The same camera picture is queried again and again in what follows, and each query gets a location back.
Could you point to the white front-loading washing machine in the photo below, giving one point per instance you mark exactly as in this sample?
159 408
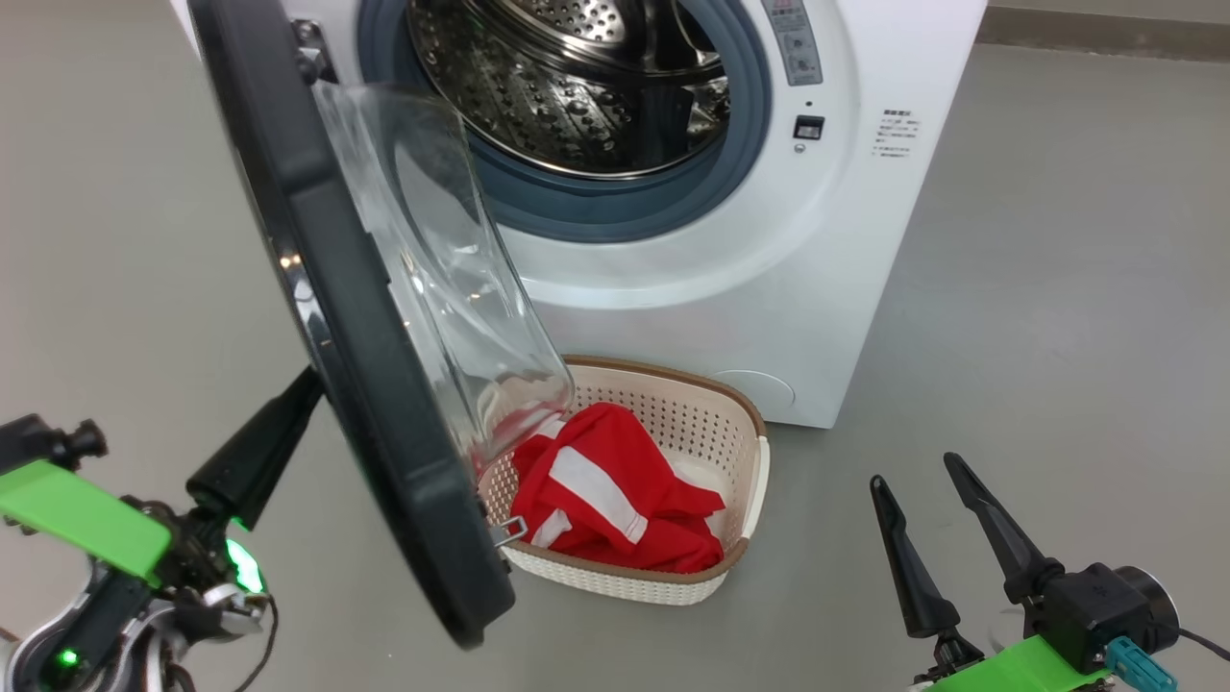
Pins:
769 288

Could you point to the black round glass washer door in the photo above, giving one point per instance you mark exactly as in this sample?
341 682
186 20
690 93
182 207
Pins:
384 432

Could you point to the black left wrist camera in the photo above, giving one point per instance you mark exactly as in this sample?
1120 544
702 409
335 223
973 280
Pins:
38 437

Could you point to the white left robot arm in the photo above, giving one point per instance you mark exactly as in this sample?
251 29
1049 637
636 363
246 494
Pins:
125 625

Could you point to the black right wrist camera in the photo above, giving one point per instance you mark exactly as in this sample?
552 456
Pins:
1095 605

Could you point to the red garment with white stripes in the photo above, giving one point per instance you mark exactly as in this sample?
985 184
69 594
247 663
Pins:
673 524

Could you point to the teal right camera connector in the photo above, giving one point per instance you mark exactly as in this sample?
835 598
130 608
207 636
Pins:
1139 665

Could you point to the grey-brown skirting board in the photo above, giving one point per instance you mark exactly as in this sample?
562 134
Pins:
1105 34

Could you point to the cream perforated laundry basket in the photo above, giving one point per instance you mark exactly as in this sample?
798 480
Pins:
673 404

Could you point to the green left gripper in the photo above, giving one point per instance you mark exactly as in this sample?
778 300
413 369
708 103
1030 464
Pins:
86 519

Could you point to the steel washing machine drum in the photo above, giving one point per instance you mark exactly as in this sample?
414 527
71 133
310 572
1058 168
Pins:
538 96

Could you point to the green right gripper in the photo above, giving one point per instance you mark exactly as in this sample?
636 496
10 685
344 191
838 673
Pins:
1019 668

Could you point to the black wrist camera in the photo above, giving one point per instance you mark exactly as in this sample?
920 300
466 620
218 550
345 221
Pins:
38 437
1095 605

